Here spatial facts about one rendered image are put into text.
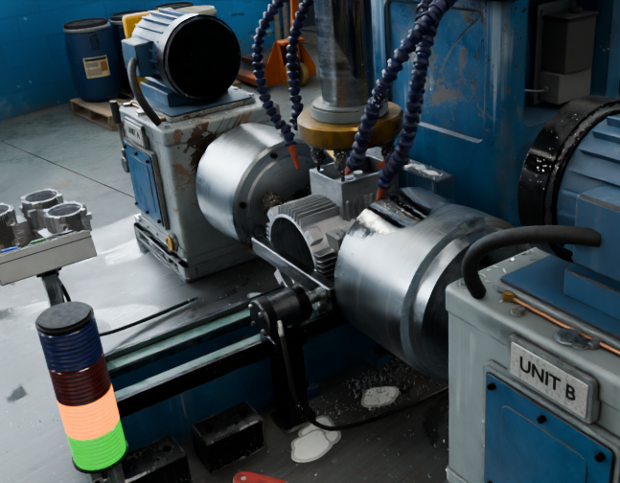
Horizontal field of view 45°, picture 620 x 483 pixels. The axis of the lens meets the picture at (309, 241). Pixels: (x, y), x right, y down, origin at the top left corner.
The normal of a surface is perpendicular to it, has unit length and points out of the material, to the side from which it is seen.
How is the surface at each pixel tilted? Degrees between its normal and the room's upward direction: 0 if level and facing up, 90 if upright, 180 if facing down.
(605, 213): 90
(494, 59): 90
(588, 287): 90
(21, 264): 69
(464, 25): 90
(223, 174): 54
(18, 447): 0
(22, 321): 0
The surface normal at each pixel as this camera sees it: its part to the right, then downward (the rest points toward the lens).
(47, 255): 0.47, -0.02
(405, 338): 0.25, 0.43
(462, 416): -0.84, 0.29
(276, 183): 0.54, 0.32
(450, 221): -0.22, -0.84
